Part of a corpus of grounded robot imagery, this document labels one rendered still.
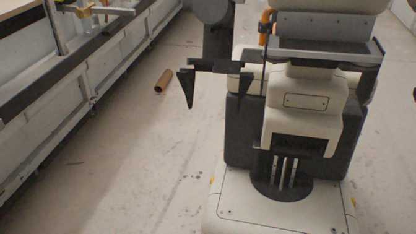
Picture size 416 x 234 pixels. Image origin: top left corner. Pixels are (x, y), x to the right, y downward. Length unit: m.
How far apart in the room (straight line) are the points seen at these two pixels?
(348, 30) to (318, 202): 0.81
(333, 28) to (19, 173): 1.61
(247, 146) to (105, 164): 0.97
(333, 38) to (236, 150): 0.74
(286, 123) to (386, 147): 1.47
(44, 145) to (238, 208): 1.19
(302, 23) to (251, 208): 0.80
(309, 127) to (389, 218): 1.04
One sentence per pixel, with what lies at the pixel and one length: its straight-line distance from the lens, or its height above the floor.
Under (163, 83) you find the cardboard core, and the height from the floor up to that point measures 0.07.
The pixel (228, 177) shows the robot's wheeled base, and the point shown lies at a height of 0.28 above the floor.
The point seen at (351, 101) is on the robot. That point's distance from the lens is 1.19.
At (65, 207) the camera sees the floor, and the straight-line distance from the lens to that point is 1.87.
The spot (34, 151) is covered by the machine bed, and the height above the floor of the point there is 0.17.
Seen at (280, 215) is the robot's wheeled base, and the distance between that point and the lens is 1.36.
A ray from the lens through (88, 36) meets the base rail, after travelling 1.90.
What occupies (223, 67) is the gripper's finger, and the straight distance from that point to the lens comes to 0.57.
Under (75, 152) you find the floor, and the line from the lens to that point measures 2.18.
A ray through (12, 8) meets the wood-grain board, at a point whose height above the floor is 0.90.
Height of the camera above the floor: 1.33
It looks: 35 degrees down
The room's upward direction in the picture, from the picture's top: straight up
